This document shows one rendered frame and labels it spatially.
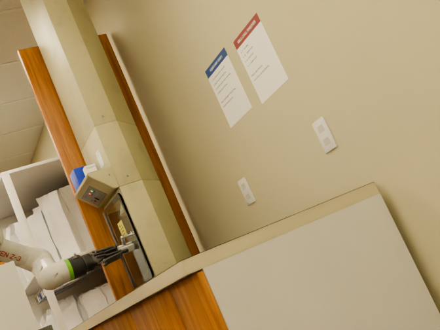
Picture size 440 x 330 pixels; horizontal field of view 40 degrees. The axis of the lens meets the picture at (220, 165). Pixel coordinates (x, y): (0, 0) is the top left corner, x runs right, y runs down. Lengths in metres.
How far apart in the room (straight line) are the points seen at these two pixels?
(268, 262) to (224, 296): 0.16
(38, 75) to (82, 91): 0.47
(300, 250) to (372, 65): 0.59
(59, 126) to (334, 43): 1.64
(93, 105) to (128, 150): 0.26
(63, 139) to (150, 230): 0.74
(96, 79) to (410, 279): 1.68
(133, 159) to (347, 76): 1.18
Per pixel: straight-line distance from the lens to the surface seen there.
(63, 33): 2.99
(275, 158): 2.38
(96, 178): 2.70
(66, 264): 2.63
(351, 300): 1.79
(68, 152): 3.12
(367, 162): 1.99
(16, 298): 1.97
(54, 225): 3.95
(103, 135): 2.78
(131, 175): 2.75
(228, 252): 1.63
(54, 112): 3.19
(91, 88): 2.87
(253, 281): 1.65
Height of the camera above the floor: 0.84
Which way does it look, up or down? 10 degrees up
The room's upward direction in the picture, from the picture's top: 24 degrees counter-clockwise
